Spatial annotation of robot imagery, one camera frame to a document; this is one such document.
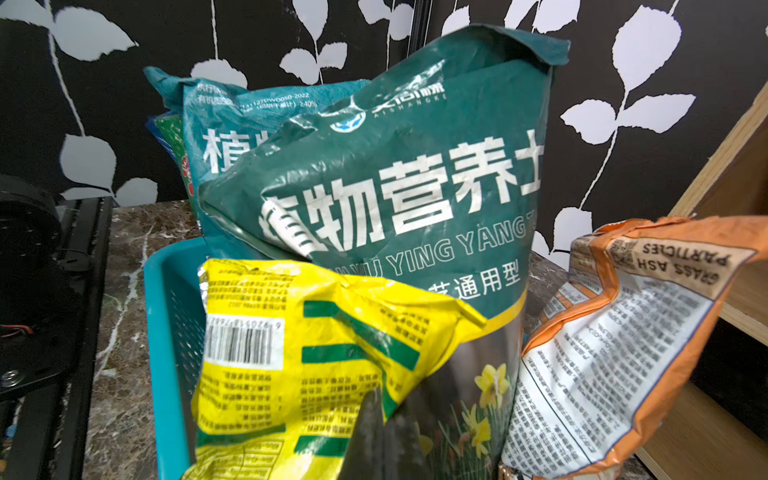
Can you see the dark green fertilizer bag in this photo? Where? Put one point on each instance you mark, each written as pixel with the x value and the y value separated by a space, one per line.
pixel 427 176

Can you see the yellow green fertilizer packet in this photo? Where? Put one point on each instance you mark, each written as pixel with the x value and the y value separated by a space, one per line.
pixel 291 351

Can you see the teal orange fertilizer bag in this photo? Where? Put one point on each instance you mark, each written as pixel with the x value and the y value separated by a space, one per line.
pixel 221 122

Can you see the green pink soil bag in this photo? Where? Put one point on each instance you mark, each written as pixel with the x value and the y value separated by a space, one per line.
pixel 168 131

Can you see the orange white fertilizer packet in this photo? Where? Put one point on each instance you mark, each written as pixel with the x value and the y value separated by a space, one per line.
pixel 619 340

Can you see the teal plastic basket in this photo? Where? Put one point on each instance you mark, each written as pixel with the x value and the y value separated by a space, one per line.
pixel 176 329

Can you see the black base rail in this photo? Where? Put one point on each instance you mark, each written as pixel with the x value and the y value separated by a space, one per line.
pixel 48 365

